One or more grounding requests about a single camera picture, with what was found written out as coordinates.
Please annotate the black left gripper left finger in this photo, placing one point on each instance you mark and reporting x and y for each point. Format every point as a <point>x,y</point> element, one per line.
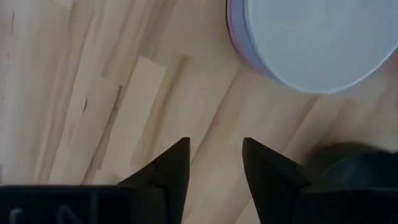
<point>171,174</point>

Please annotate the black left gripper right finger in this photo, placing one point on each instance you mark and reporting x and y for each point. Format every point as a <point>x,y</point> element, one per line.
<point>270,180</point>

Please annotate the small black bowl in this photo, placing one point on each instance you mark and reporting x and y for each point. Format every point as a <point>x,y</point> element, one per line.
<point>357,168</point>

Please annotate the lavender bowl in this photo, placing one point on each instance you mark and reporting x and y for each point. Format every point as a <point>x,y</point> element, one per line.
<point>317,40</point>

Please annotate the pink bowl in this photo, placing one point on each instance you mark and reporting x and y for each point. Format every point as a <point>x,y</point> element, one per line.
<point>229,21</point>

